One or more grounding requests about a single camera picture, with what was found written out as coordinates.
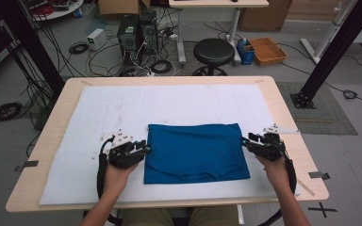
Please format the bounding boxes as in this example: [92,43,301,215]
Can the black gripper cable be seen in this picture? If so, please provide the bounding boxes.
[283,147,298,196]
[96,136,117,202]

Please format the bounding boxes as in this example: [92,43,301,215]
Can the person's left hand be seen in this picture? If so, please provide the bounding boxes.
[103,161,139,197]

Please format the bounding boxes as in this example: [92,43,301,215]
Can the person's khaki trousers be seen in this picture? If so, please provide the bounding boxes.
[121,205,240,226]

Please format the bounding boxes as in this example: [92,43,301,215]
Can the black frame post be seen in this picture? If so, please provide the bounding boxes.
[0,0,66,95]
[289,0,362,110]

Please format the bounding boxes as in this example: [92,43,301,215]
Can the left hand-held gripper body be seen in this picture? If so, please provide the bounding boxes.
[107,128,148,170]

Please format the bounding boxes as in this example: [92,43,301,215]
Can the white felt mat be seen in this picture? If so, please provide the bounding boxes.
[39,83,302,206]

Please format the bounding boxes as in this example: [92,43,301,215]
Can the blue t-shirt with white print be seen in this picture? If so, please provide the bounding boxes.
[142,122,252,186]

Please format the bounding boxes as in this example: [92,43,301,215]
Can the person's right hand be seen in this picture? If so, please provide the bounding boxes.
[255,154,289,193]

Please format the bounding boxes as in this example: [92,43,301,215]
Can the round white table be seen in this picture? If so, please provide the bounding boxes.
[25,0,85,23]

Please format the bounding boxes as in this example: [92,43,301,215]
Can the white metal stand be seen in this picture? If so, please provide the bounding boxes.
[300,0,362,65]

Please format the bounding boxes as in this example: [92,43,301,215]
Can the black tape strip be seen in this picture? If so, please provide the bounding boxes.
[13,159,40,173]
[307,170,331,181]

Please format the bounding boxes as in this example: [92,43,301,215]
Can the brown cardboard tray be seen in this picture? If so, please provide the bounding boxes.
[248,37,288,67]

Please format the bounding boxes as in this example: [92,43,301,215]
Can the large brown cardboard box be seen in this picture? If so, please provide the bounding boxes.
[239,0,294,33]

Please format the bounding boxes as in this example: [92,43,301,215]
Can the coiled black cable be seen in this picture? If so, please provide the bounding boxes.
[68,41,90,56]
[150,58,174,75]
[0,101,24,123]
[342,89,358,100]

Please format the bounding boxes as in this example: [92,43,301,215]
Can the white power supply box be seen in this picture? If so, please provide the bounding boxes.
[86,27,107,52]

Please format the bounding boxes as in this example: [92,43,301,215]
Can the black round stool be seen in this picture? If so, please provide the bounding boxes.
[191,38,236,77]

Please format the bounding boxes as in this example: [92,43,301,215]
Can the blue box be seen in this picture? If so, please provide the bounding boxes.
[236,37,256,66]

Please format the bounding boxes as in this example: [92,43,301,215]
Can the white desk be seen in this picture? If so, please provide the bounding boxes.
[168,0,271,65]

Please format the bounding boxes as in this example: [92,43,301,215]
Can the black computer tower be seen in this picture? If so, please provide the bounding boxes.
[116,14,140,64]
[139,9,160,56]

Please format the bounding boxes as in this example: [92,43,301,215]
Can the grey floor mat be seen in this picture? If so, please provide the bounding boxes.
[276,81,359,137]

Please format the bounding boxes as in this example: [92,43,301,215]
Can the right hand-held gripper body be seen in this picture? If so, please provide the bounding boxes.
[247,122,302,162]

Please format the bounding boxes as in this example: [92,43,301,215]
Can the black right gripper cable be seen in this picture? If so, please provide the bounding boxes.
[283,147,298,196]

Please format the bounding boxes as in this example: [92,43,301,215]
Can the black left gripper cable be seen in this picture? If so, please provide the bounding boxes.
[96,136,117,202]

